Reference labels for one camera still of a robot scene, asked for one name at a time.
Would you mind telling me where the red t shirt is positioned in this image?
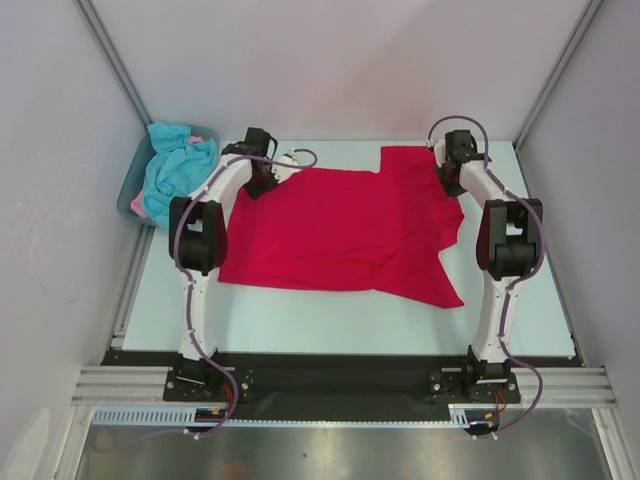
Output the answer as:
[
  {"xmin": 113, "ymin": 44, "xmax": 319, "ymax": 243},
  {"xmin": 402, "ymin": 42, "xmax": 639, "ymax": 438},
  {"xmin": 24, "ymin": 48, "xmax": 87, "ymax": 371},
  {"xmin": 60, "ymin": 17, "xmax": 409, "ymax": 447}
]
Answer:
[{"xmin": 219, "ymin": 146, "xmax": 464, "ymax": 309}]

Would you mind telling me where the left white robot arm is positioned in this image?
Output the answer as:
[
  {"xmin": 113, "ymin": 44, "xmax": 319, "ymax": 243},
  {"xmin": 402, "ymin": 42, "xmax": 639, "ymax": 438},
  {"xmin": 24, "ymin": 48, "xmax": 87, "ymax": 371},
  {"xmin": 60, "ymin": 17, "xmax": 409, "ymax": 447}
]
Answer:
[{"xmin": 169, "ymin": 127, "xmax": 278, "ymax": 362}]

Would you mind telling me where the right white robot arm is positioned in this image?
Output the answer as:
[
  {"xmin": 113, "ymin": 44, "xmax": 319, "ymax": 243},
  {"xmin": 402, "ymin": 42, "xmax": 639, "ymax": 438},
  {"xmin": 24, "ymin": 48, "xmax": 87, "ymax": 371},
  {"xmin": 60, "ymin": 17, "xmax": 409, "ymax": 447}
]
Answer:
[{"xmin": 431, "ymin": 130, "xmax": 545, "ymax": 401}]

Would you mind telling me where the cyan t shirt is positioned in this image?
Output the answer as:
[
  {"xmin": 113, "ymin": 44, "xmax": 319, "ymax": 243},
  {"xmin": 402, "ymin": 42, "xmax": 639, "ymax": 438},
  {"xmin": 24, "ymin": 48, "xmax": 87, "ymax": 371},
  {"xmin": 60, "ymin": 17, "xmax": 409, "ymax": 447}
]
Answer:
[{"xmin": 142, "ymin": 121, "xmax": 223, "ymax": 231}]

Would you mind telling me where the grey plastic bin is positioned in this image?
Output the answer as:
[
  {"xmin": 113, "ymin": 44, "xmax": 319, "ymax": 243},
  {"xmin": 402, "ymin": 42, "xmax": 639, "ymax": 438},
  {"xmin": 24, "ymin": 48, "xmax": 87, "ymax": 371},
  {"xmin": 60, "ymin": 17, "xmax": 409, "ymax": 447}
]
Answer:
[{"xmin": 117, "ymin": 122, "xmax": 220, "ymax": 230}]

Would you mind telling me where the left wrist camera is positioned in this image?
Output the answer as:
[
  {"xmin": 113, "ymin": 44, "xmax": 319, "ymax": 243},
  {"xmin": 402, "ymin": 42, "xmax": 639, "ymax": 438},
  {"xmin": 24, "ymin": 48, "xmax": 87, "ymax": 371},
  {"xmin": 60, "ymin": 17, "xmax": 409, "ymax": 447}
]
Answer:
[{"xmin": 271, "ymin": 152, "xmax": 301, "ymax": 184}]

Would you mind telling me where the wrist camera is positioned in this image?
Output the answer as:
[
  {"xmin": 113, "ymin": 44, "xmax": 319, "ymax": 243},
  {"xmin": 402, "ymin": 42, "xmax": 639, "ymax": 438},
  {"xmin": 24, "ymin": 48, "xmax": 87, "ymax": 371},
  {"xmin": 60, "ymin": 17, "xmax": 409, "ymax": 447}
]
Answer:
[
  {"xmin": 271, "ymin": 152, "xmax": 301, "ymax": 184},
  {"xmin": 426, "ymin": 137, "xmax": 447, "ymax": 168}
]

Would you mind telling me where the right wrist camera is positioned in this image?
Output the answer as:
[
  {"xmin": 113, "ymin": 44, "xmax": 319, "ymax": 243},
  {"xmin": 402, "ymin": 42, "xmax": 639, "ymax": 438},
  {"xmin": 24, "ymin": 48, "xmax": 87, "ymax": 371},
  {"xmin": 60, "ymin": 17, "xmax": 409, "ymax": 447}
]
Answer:
[{"xmin": 426, "ymin": 137, "xmax": 447, "ymax": 168}]

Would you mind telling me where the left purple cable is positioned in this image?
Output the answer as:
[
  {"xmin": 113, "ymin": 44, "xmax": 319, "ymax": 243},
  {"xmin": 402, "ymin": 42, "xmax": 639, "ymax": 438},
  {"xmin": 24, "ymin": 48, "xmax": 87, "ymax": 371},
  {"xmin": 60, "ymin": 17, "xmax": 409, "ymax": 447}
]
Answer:
[{"xmin": 94, "ymin": 147, "xmax": 319, "ymax": 454}]

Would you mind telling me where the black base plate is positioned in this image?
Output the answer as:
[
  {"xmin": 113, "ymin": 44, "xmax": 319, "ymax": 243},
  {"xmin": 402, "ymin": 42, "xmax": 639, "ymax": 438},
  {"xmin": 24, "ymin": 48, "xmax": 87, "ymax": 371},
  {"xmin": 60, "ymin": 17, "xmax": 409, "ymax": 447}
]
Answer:
[{"xmin": 99, "ymin": 352, "xmax": 586, "ymax": 424}]

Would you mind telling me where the aluminium frame rail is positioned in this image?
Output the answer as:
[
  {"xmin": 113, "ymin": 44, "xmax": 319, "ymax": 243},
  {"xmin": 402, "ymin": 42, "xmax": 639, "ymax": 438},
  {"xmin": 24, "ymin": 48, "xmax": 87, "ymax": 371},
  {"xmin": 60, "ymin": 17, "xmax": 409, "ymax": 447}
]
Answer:
[{"xmin": 71, "ymin": 366, "xmax": 617, "ymax": 409}]

